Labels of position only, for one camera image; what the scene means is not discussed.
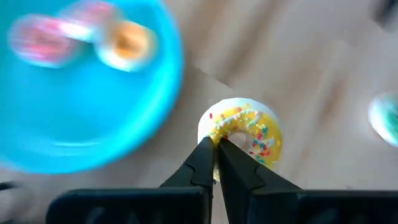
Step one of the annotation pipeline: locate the orange frosted donut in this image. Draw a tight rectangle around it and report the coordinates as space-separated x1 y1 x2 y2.
95 19 157 73

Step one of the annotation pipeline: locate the yellow sprinkle donut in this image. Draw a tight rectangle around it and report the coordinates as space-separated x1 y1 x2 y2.
197 97 284 182

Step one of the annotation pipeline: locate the green sprinkle donut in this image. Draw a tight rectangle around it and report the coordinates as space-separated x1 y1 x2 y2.
368 92 398 147

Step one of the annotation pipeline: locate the turquoise round plate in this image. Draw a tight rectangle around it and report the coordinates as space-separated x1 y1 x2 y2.
0 0 185 175

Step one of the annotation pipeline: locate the pink sprinkle donut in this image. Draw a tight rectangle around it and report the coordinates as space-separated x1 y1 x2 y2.
7 14 77 68

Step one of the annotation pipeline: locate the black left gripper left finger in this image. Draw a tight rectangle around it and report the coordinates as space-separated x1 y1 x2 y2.
45 136 216 224

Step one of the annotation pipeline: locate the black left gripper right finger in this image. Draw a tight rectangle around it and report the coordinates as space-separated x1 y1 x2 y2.
217 138 398 224

